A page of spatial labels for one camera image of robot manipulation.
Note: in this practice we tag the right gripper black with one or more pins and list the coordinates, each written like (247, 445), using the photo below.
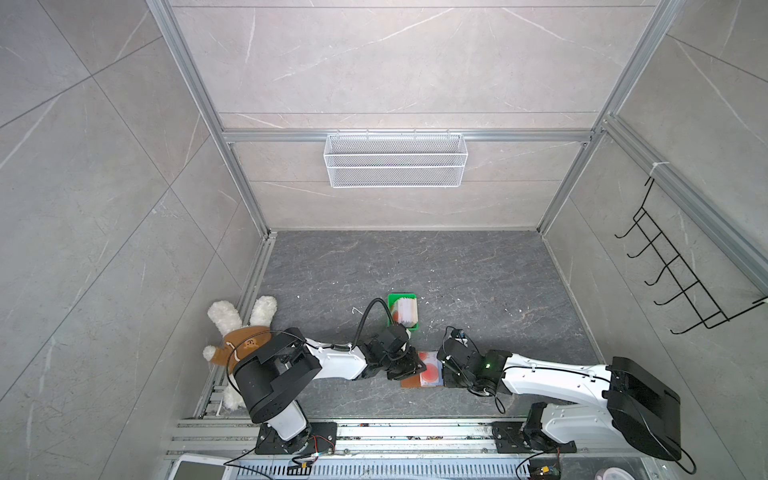
(447, 380)

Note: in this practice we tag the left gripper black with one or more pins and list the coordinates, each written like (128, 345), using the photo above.
(418, 365)

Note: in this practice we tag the brown leather card holder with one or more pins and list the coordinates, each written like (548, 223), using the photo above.
(411, 382)

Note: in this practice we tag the green plastic card tray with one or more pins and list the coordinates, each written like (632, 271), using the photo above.
(392, 297)

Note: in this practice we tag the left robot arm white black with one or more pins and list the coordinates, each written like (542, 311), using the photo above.
(270, 379)

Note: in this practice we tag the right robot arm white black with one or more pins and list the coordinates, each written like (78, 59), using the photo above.
(620, 403)

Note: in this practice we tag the stack of credit cards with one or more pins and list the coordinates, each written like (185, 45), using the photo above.
(405, 312)

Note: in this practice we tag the white brown plush toy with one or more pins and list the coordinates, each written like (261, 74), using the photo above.
(239, 339)

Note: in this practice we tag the white device at bottom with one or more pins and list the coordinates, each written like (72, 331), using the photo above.
(201, 467)

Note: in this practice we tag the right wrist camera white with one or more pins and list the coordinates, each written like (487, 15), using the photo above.
(455, 334)

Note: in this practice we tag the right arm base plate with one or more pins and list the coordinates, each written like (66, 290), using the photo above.
(512, 438)

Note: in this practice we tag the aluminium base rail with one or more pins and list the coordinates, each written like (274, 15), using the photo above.
(397, 449)

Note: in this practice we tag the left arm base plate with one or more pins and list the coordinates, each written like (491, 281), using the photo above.
(317, 437)

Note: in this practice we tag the white wire mesh basket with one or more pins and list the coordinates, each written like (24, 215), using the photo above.
(367, 160)

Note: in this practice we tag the black wire hook rack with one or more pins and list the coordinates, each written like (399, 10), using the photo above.
(708, 313)

